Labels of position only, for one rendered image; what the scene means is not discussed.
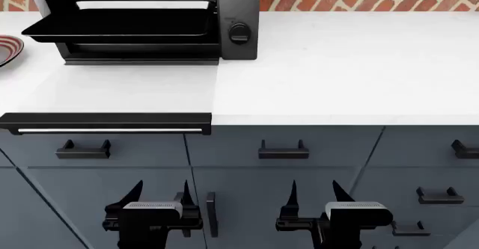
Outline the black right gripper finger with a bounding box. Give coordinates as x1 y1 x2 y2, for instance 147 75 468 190
332 179 353 204
282 179 299 214

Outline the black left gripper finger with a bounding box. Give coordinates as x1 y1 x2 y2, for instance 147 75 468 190
118 179 144 206
181 179 196 207

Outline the black toaster oven door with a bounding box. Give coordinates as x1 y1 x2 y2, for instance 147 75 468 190
55 41 222 66

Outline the black oven knob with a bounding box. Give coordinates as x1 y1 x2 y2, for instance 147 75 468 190
228 22 250 46

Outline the black oven tray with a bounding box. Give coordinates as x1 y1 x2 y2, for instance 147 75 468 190
21 7 219 44

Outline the black toaster oven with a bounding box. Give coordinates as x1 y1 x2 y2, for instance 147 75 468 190
40 0 260 63

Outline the grey blue kitchen cabinet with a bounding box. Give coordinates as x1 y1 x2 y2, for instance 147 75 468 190
0 124 479 249

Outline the red striped plate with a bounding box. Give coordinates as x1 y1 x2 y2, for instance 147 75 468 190
0 34 25 69

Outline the grey left gripper camera box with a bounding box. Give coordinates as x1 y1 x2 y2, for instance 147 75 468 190
122 201 185 220

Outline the grey gripper camera box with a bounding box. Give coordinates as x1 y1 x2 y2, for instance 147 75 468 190
324 200 394 228
122 201 185 220

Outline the grey right gripper camera box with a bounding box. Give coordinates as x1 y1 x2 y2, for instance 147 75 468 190
324 200 394 228

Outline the black vertical cabinet handle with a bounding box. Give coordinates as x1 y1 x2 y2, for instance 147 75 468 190
205 191 219 239

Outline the black drawer handle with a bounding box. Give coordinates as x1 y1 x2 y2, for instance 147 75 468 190
390 220 432 238
55 139 112 161
257 139 311 161
450 139 479 160
415 186 466 206

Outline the black bar with silver handle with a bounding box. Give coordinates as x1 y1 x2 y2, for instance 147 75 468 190
0 112 213 137

